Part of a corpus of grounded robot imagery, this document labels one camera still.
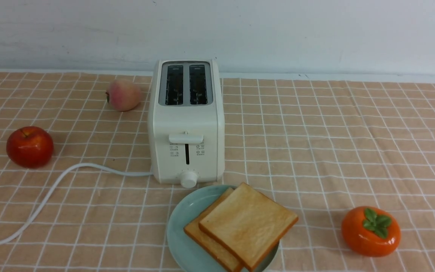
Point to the toast slice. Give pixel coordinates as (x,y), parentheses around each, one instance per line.
(248,224)
(217,252)

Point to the white two-slot toaster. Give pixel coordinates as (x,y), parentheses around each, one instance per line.
(186,123)

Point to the checkered orange tablecloth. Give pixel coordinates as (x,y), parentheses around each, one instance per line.
(320,148)

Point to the pink peach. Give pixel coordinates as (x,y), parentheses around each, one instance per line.
(123,95)

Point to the orange persimmon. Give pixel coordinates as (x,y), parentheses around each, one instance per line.
(370,231)

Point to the red apple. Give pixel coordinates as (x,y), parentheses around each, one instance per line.
(30,147)

